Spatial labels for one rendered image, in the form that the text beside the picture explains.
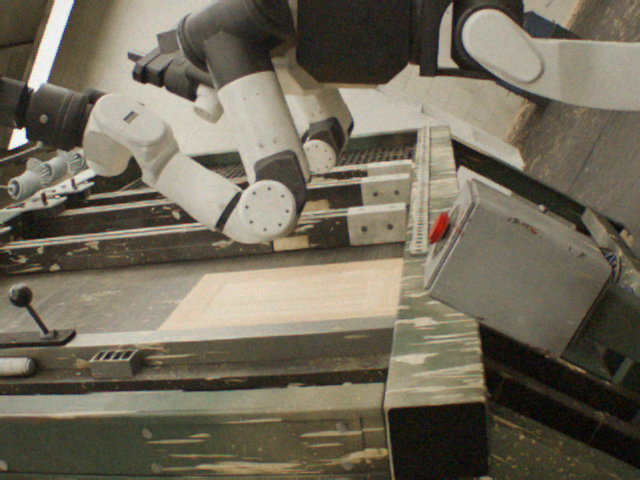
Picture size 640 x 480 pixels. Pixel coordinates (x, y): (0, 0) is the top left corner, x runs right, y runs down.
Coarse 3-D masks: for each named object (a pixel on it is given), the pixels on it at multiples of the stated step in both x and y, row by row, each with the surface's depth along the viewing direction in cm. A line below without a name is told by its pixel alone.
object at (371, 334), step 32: (320, 320) 115; (352, 320) 114; (384, 320) 112; (0, 352) 120; (32, 352) 119; (64, 352) 118; (96, 352) 117; (160, 352) 116; (192, 352) 115; (224, 352) 114; (256, 352) 113; (288, 352) 112; (320, 352) 112; (352, 352) 111
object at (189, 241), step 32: (192, 224) 175; (320, 224) 165; (352, 224) 164; (384, 224) 163; (0, 256) 179; (32, 256) 178; (64, 256) 177; (96, 256) 175; (128, 256) 174; (160, 256) 173; (192, 256) 172; (224, 256) 170
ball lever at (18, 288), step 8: (16, 288) 112; (24, 288) 112; (16, 296) 112; (24, 296) 112; (32, 296) 114; (16, 304) 112; (24, 304) 113; (32, 312) 116; (40, 320) 118; (40, 328) 119; (40, 336) 120; (48, 336) 120
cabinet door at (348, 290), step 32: (224, 288) 144; (256, 288) 142; (288, 288) 139; (320, 288) 137; (352, 288) 135; (384, 288) 131; (192, 320) 129; (224, 320) 127; (256, 320) 125; (288, 320) 123
